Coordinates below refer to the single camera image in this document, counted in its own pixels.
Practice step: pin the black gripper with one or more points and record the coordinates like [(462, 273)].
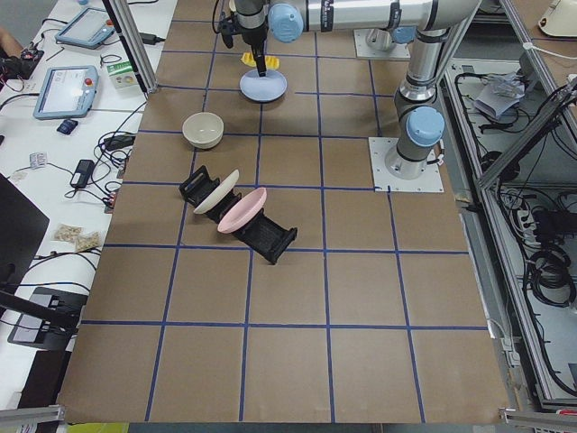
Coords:
[(253, 36)]

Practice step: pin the blue plate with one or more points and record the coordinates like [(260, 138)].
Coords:
[(264, 89)]

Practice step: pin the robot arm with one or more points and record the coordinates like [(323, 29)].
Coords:
[(439, 27)]

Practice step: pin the cream plate in rack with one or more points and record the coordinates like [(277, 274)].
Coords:
[(218, 193)]

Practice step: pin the pink plate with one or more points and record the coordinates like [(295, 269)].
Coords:
[(243, 211)]

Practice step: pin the yellow banana toy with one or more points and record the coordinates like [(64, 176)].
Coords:
[(271, 62)]

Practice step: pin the cream bowl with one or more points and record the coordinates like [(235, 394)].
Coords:
[(203, 130)]

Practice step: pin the green white box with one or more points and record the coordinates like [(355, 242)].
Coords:
[(121, 74)]

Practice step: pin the teach pendant far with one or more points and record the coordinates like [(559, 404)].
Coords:
[(89, 29)]

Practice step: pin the teach pendant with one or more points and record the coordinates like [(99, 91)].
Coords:
[(67, 92), (89, 29)]

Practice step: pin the black dish rack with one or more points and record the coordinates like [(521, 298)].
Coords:
[(262, 234)]

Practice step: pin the teach pendant near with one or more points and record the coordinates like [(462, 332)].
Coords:
[(67, 92)]

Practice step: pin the black power adapter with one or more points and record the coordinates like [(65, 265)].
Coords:
[(82, 174)]

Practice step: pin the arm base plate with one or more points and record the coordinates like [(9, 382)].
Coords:
[(378, 44), (391, 173)]

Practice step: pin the aluminium frame post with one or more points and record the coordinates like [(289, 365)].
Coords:
[(125, 26)]

